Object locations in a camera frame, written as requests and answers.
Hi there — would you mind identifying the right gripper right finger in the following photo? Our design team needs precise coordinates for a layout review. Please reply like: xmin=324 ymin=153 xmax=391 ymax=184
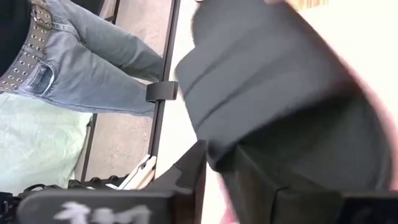
xmin=217 ymin=145 xmax=343 ymax=224

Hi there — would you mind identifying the black aluminium table frame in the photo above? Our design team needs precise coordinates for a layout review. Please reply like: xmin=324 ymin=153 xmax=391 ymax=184
xmin=74 ymin=0 xmax=183 ymax=184

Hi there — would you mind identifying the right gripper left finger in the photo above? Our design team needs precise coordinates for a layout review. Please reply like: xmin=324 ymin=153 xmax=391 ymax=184
xmin=146 ymin=139 xmax=208 ymax=224

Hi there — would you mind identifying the person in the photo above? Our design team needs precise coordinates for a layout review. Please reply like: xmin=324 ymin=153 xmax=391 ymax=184
xmin=0 ymin=0 xmax=165 ymax=118

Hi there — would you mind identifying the black rubber slide sandal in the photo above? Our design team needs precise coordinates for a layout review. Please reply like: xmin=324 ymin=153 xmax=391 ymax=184
xmin=174 ymin=0 xmax=394 ymax=224

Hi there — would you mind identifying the pale green woven sack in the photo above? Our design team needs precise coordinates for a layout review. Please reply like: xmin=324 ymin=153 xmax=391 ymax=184
xmin=0 ymin=92 xmax=93 ymax=196

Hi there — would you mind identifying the black table clamp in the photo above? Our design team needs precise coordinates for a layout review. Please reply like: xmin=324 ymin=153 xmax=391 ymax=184
xmin=145 ymin=80 xmax=180 ymax=103

